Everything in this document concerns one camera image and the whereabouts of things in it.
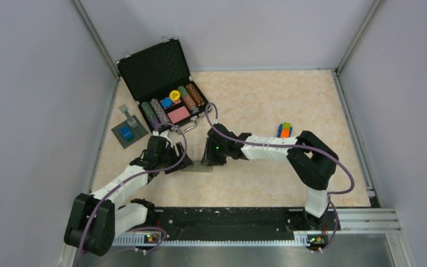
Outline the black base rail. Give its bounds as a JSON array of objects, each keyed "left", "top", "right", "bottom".
[{"left": 113, "top": 207, "right": 341, "bottom": 248}]

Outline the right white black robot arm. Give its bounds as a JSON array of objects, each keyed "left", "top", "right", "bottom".
[{"left": 201, "top": 123, "right": 339, "bottom": 229}]

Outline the yellow poker chip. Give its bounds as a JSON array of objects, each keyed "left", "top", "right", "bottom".
[{"left": 169, "top": 90, "right": 181, "bottom": 102}]

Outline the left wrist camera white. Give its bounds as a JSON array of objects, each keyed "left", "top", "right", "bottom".
[{"left": 152, "top": 130, "right": 173, "bottom": 144}]

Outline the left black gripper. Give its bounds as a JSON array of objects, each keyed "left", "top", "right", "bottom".
[{"left": 158, "top": 142, "right": 194, "bottom": 174}]

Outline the colourful toy block car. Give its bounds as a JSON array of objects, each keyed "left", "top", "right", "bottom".
[{"left": 276, "top": 122, "right": 293, "bottom": 138}]

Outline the black poker chip case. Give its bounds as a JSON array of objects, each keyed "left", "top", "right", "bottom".
[{"left": 116, "top": 37, "right": 211, "bottom": 131}]

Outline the purple green poker chip stack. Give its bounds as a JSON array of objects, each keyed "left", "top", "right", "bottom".
[{"left": 141, "top": 98, "right": 172, "bottom": 131}]

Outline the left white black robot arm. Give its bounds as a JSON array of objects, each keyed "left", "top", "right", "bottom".
[{"left": 63, "top": 136, "right": 192, "bottom": 256}]

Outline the grey lego plate with bricks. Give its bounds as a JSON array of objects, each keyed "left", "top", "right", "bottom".
[{"left": 111, "top": 104, "right": 148, "bottom": 149}]

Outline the brown poker chip stack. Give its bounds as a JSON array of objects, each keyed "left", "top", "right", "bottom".
[{"left": 185, "top": 83, "right": 205, "bottom": 106}]

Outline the pink card deck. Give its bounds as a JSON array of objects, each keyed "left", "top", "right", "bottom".
[{"left": 167, "top": 106, "right": 191, "bottom": 124}]

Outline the blue poker chip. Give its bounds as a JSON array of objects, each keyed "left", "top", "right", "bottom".
[{"left": 160, "top": 97, "right": 173, "bottom": 108}]

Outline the white remote control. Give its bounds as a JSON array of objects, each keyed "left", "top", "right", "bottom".
[{"left": 181, "top": 161, "right": 213, "bottom": 172}]

